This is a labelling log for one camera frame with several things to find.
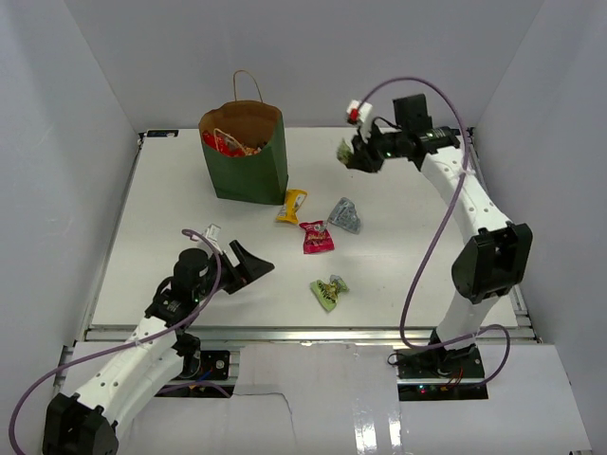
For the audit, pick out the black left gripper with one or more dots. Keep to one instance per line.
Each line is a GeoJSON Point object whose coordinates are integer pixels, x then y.
{"type": "Point", "coordinates": [252, 266]}

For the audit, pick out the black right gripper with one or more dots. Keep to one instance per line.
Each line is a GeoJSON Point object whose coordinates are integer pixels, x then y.
{"type": "Point", "coordinates": [363, 160]}

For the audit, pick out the green snack packet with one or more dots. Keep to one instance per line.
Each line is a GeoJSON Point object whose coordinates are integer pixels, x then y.
{"type": "Point", "coordinates": [344, 153]}
{"type": "Point", "coordinates": [327, 293]}

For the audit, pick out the green snack packet front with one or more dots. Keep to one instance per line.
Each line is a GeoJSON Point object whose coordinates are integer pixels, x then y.
{"type": "Point", "coordinates": [327, 293]}

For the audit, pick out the large red snack bag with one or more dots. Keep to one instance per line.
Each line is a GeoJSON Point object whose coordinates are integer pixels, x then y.
{"type": "Point", "coordinates": [227, 145]}

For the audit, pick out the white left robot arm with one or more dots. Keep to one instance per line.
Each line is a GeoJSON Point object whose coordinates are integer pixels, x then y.
{"type": "Point", "coordinates": [94, 417]}

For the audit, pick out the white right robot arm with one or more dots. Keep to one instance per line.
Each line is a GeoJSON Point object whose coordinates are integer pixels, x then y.
{"type": "Point", "coordinates": [496, 250]}

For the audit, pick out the green paper bag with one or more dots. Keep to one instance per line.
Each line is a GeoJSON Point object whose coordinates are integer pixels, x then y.
{"type": "Point", "coordinates": [259, 179]}

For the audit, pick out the grey foil snack packet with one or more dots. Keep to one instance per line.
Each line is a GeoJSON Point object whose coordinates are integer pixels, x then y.
{"type": "Point", "coordinates": [344, 215]}

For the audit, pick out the pink snack packet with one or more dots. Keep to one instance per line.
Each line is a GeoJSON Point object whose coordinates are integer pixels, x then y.
{"type": "Point", "coordinates": [317, 238]}

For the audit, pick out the yellow snack packet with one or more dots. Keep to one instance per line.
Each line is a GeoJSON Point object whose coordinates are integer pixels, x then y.
{"type": "Point", "coordinates": [293, 201]}

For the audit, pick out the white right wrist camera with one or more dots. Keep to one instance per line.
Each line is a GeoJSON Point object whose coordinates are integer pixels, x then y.
{"type": "Point", "coordinates": [359, 114]}

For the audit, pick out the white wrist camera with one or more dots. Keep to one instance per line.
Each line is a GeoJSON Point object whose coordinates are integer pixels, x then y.
{"type": "Point", "coordinates": [359, 114]}
{"type": "Point", "coordinates": [211, 234]}

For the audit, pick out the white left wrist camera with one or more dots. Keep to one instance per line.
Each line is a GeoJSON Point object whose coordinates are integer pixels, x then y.
{"type": "Point", "coordinates": [211, 234]}

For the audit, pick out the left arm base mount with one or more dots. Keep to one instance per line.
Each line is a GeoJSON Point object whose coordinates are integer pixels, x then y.
{"type": "Point", "coordinates": [213, 366]}

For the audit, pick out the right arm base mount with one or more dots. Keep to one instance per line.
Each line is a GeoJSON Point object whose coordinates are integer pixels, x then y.
{"type": "Point", "coordinates": [426, 376]}

